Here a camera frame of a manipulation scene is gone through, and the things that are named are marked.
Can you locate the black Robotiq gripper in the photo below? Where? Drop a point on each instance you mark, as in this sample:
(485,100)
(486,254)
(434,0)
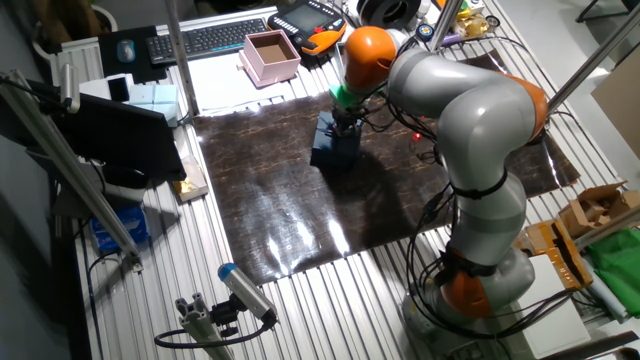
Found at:
(346,120)

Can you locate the navy box lid with ribbon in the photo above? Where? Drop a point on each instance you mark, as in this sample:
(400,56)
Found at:
(325,140)

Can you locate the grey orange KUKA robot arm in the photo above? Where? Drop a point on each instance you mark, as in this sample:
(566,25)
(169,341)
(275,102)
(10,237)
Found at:
(480,125)

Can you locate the pink open gift box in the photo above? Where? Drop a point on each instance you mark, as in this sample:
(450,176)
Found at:
(265,67)

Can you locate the pink box lid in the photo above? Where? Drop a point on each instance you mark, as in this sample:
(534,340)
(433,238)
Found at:
(250,75)

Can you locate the small clear box gold content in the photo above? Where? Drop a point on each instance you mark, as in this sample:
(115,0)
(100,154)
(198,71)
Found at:
(192,182)

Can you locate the small white black box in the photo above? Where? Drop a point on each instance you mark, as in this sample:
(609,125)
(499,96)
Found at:
(97,87)

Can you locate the open brown cardboard box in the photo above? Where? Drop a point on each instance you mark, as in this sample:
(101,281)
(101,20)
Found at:
(595,205)

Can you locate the dark marble pattern mat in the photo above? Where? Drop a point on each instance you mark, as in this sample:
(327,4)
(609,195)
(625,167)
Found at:
(280,200)

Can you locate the black orange teach pendant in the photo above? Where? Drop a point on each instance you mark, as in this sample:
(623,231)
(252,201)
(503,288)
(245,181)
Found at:
(305,22)

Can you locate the black filament spool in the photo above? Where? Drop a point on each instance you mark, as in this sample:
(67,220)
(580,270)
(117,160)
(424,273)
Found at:
(390,10)

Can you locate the small round black tin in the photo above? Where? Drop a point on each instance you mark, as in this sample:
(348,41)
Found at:
(425,31)

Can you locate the white paper sheets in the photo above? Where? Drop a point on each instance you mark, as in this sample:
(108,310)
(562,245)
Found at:
(220,85)

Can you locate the short slanted aluminium pole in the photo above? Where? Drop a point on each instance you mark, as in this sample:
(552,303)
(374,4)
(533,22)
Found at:
(445,22)

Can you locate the yellow clutter pile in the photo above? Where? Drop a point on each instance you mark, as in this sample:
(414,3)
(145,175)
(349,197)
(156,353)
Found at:
(470,25)

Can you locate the black computer keyboard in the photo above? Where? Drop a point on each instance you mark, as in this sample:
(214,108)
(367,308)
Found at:
(210,37)

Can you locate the upright aluminium pole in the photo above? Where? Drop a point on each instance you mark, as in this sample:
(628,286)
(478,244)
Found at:
(181,55)

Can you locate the light blue foam blocks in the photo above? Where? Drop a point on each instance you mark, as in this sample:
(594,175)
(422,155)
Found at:
(155,100)

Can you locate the black mouse pad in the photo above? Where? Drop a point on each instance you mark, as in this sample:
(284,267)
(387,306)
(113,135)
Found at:
(150,70)

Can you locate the blue grey computer mouse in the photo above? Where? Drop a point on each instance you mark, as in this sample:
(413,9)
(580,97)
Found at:
(126,51)

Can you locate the black flat monitor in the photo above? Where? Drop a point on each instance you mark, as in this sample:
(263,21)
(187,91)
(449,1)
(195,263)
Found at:
(115,135)

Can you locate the flat orange brown carton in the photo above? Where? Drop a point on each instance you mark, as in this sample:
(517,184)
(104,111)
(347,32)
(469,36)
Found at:
(545,245)

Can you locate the blue tissue pack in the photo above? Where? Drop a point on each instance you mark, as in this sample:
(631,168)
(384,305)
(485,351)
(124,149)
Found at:
(120,227)

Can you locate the long slanted aluminium pole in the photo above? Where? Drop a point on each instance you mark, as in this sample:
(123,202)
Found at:
(595,60)

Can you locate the white plant pot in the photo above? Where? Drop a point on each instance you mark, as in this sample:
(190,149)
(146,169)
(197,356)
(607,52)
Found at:
(107,15)

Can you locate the brown cardboard sheet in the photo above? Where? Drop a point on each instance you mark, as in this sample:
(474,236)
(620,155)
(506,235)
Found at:
(620,100)

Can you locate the white flat board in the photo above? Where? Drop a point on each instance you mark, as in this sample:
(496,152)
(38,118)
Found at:
(555,310)

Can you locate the green cloth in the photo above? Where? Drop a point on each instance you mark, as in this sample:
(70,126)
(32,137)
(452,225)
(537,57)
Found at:
(617,270)

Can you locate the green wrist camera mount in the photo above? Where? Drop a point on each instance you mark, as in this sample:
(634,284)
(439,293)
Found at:
(345,95)

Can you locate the silver camera with blue cap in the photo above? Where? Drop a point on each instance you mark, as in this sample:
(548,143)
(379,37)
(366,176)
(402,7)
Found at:
(247,290)

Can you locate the aluminium profile camera stand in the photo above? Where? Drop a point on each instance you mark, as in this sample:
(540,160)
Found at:
(200,325)

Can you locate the slanted aluminium frame beam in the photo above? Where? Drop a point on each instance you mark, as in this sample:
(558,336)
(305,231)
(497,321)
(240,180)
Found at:
(75,170)

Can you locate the silver cylinder frame camera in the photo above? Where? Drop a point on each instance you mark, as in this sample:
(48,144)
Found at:
(70,87)

